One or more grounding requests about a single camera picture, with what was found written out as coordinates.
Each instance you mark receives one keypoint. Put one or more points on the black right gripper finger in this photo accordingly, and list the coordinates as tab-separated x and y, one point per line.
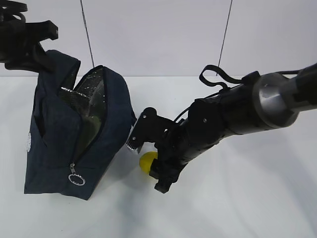
165	173

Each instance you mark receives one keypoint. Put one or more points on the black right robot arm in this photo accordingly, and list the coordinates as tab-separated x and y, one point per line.
256	103

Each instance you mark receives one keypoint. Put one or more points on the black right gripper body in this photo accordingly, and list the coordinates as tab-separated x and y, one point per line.
186	142

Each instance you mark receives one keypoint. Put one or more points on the dark blue insulated bag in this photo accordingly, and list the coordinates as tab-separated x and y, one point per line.
77	127

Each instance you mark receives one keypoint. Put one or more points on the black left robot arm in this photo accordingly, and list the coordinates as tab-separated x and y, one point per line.
12	10

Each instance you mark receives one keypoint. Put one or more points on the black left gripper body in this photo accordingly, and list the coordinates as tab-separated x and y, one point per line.
17	39

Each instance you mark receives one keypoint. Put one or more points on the yellow lemon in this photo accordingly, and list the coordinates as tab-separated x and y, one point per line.
146	161

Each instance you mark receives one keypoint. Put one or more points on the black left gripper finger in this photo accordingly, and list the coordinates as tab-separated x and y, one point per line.
41	61

